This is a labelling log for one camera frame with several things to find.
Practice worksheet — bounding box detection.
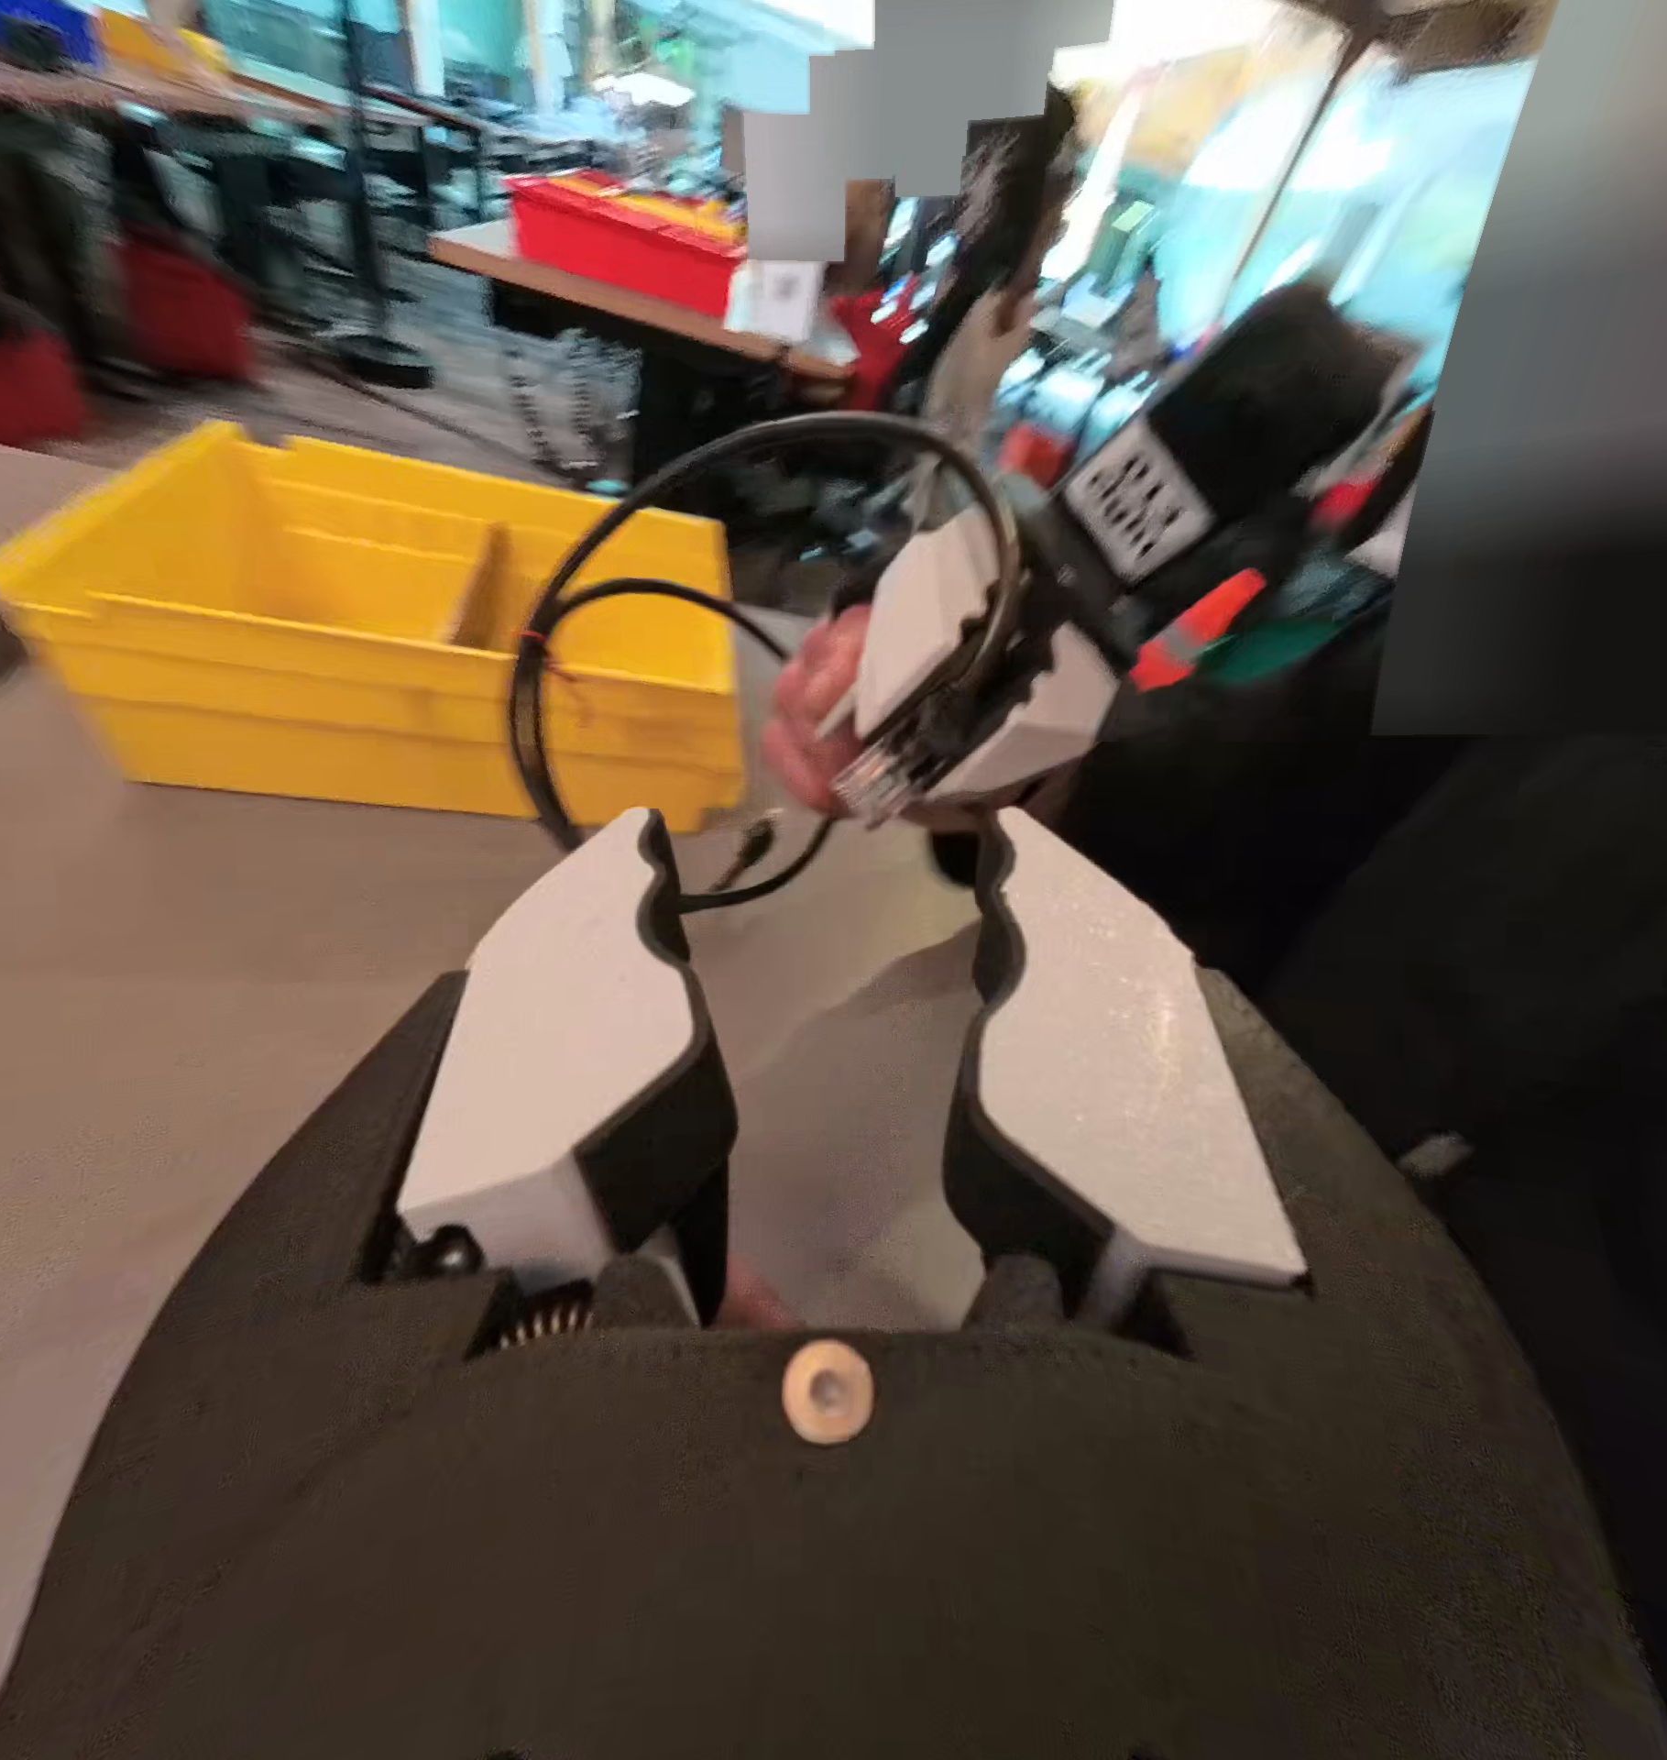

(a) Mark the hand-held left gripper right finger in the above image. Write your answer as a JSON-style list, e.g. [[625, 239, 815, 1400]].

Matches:
[[944, 806, 1313, 1325]]

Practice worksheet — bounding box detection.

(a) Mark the black pole with round base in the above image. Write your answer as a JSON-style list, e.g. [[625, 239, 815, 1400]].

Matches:
[[339, 0, 441, 391]]

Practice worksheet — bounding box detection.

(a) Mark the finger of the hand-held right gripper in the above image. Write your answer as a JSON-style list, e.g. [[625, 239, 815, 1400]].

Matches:
[[903, 637, 1126, 812], [821, 527, 1024, 748]]

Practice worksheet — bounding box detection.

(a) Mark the wooden table with black legs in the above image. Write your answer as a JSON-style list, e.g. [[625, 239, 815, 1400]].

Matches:
[[427, 220, 859, 487]]

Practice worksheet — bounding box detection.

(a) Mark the person's right hand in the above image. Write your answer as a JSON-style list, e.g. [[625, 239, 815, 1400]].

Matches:
[[763, 606, 880, 817]]

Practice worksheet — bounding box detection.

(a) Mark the yellow plastic bin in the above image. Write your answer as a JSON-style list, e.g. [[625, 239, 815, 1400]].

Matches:
[[0, 420, 748, 837]]

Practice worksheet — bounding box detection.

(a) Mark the red plastic bin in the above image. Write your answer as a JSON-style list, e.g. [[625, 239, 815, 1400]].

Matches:
[[504, 172, 754, 322]]

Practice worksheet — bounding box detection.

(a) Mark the black bin divider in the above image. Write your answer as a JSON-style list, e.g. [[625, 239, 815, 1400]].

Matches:
[[446, 523, 514, 652]]

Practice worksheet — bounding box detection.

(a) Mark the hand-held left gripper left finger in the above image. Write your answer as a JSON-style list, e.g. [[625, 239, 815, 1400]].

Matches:
[[396, 810, 742, 1325]]

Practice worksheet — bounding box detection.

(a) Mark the white sign card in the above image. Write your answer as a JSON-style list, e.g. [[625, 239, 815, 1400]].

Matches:
[[727, 260, 827, 341]]

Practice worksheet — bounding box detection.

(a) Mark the black ethernet cable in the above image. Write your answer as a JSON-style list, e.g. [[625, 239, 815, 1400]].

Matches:
[[508, 414, 1030, 921]]

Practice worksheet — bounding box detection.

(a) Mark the red floor bin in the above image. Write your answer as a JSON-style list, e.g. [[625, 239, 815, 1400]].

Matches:
[[0, 327, 89, 445], [116, 237, 262, 383]]

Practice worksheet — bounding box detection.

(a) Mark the person's dark clothing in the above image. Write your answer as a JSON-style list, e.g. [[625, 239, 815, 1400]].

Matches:
[[930, 620, 1667, 1760]]

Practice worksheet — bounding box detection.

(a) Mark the red twist tie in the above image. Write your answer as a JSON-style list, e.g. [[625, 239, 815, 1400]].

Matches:
[[521, 627, 598, 729]]

